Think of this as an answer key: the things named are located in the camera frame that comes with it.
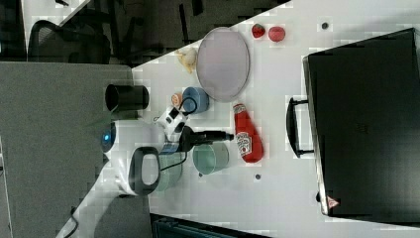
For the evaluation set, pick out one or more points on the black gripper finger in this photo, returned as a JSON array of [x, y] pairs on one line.
[[214, 136]]

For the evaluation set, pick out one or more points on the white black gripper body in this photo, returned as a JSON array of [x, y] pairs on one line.
[[173, 123]]

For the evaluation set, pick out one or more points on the red ketchup bottle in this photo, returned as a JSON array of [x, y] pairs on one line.
[[249, 142]]

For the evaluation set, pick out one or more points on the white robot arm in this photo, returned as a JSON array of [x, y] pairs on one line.
[[125, 144]]

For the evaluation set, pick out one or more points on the green plastic strainer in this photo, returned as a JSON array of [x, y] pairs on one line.
[[170, 173]]

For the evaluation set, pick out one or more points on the green mug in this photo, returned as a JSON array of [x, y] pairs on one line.
[[209, 159]]

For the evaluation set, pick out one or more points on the orange slice toy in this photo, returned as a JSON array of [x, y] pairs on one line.
[[176, 99]]

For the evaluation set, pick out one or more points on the blue bowl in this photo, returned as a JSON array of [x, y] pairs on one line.
[[195, 99]]

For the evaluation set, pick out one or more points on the black cup upper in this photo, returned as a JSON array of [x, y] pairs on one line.
[[126, 97]]

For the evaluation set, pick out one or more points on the peeled banana toy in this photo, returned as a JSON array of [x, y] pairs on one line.
[[187, 58]]

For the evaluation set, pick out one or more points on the grey round plate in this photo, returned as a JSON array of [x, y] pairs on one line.
[[223, 64]]

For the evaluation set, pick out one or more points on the black office chair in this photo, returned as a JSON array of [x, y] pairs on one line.
[[68, 44]]

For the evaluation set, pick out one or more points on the red strawberry toy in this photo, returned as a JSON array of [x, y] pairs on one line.
[[258, 31]]

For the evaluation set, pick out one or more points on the red tomato toy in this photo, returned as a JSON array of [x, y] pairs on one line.
[[276, 34]]

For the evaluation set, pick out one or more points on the black toaster oven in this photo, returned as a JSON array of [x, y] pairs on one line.
[[363, 102]]

